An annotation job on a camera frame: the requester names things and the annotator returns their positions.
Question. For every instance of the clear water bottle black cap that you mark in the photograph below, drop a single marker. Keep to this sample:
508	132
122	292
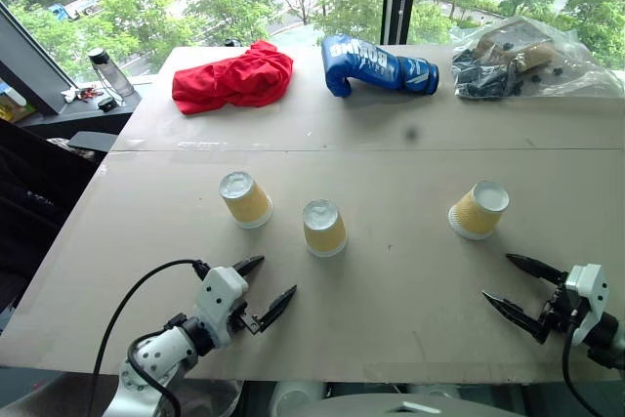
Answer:
111	73

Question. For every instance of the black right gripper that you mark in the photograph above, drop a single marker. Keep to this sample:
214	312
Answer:
557	313

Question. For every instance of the white rounded shape under table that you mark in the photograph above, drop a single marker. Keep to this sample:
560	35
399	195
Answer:
295	396

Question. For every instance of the red and white small clutter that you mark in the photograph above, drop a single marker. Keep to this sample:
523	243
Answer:
81	94

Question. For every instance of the small black box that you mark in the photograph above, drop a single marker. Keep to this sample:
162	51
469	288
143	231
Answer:
106	104

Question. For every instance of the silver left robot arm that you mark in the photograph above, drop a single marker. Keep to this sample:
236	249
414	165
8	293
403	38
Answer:
156	357

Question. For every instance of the clear plastic bag with parts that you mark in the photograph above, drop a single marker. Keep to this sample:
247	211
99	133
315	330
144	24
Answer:
517	60

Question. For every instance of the blue boxing glove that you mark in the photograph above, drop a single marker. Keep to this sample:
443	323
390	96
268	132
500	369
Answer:
376	68

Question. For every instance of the grey rounded robot body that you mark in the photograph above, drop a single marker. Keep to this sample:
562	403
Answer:
410	406

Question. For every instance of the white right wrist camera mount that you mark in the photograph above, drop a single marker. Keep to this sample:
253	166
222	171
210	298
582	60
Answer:
589	299

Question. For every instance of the yellow paper cup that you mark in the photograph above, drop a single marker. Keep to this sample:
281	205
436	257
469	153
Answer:
477	212
245	202
323	231

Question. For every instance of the black side desk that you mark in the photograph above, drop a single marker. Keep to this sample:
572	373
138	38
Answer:
83	113

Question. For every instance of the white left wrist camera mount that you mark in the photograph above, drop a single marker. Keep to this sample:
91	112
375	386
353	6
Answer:
220	299

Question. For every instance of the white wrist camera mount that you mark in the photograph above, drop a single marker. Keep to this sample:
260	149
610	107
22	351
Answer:
589	299
220	299

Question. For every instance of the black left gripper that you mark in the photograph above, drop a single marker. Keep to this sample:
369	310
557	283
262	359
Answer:
242	315

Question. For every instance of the red cloth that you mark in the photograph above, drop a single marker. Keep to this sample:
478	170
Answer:
234	79

